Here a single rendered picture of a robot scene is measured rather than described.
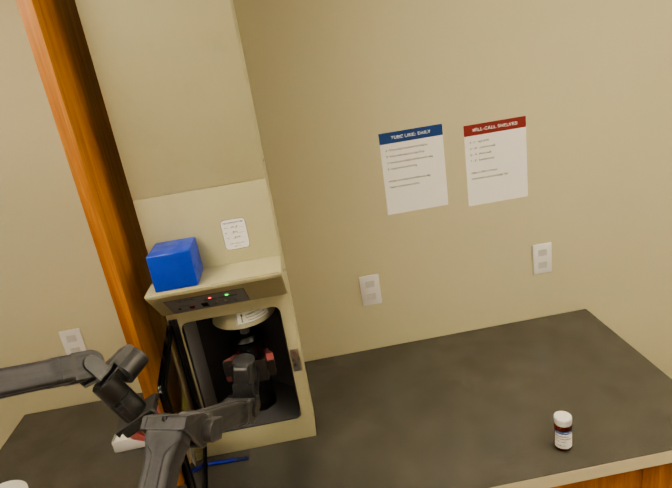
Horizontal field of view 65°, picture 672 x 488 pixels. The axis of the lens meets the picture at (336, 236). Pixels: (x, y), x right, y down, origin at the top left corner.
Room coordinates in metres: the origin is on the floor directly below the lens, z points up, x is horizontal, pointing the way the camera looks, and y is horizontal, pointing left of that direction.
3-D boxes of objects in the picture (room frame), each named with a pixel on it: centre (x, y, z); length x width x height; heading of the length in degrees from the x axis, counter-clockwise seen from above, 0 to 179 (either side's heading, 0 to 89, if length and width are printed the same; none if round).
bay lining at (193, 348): (1.38, 0.31, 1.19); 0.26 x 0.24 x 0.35; 93
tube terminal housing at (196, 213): (1.38, 0.31, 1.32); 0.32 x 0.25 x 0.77; 93
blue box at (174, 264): (1.19, 0.39, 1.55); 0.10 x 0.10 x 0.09; 3
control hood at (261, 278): (1.20, 0.30, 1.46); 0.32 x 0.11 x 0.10; 93
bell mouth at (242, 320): (1.36, 0.29, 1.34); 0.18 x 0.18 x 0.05
